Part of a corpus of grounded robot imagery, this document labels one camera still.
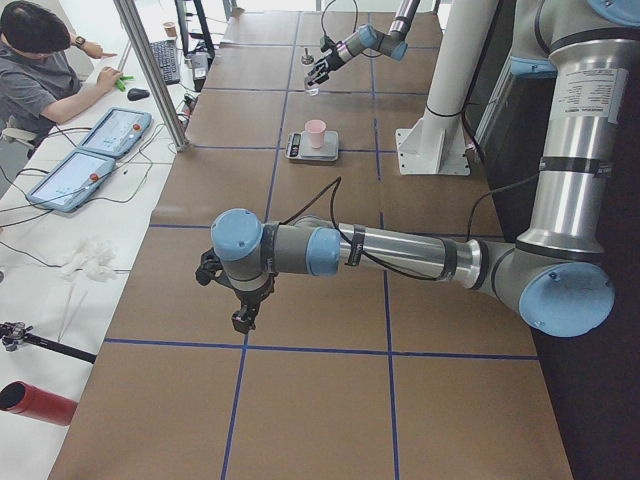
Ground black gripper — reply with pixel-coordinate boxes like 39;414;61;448
306;47;346;88
231;282;274;332

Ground glass sauce dispenser bottle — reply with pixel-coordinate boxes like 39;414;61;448
300;47;319;96

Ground pink plastic cup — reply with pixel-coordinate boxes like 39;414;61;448
305;119;326;149

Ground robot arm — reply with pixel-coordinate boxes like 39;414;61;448
304;0;420;90
196;1;639;337

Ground digital kitchen scale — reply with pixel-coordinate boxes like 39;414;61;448
285;131;339;163

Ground paper coffee cup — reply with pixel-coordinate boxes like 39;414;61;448
163;22;178;39

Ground black device with label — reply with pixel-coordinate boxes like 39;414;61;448
190;52;210;92

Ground black keyboard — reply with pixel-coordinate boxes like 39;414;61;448
149;39;181;85

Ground crumpled white tissue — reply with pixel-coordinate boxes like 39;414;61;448
60;237;116;282

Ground black computer mouse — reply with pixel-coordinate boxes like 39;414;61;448
127;88;150;101

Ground green object on desk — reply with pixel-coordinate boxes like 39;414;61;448
116;76;134;92

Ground black tripod rod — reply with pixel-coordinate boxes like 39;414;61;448
1;322;97;364

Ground lower teach pendant tablet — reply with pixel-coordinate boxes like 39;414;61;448
26;149;116;213

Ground teach pendant tablet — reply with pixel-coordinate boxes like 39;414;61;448
78;107;152;159
26;149;116;213

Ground upper teach pendant tablet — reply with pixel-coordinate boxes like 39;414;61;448
78;107;152;159

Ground red cylinder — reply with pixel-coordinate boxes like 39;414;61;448
1;381;77;426

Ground seated man grey shirt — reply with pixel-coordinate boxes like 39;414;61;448
1;1;123;135

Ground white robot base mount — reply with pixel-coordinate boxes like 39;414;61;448
396;0;499;176

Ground aluminium frame post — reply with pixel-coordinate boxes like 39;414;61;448
114;0;189;152

